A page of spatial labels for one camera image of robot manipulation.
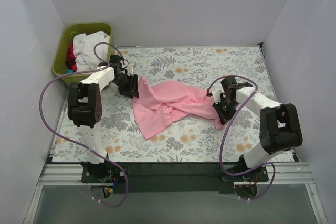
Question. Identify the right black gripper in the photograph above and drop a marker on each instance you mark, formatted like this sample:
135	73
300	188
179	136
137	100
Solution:
223	109

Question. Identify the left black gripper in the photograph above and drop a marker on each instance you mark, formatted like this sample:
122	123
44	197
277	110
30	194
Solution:
128	85

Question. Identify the pink t-shirt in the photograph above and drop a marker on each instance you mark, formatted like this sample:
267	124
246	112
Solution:
158	106

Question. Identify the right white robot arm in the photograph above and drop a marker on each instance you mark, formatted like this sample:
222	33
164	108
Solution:
279	127

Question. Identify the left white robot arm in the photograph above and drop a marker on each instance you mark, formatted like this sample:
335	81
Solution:
85	105

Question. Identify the floral patterned table mat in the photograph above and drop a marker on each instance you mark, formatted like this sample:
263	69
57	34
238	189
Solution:
192	139

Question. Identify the white t-shirt in bin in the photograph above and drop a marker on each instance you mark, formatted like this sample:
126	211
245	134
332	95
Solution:
83	50

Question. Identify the dark red garment in bin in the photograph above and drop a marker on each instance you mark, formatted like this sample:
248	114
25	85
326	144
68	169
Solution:
71	59

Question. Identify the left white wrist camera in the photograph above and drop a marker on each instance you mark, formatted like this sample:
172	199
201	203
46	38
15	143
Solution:
127	68

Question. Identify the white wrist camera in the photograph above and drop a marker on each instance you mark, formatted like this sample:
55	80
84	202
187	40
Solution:
216	94
127	68

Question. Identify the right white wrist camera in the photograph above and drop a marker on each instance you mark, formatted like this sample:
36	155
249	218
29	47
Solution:
216	94

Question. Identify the aluminium frame rail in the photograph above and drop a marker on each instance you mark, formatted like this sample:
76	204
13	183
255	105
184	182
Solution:
61	174

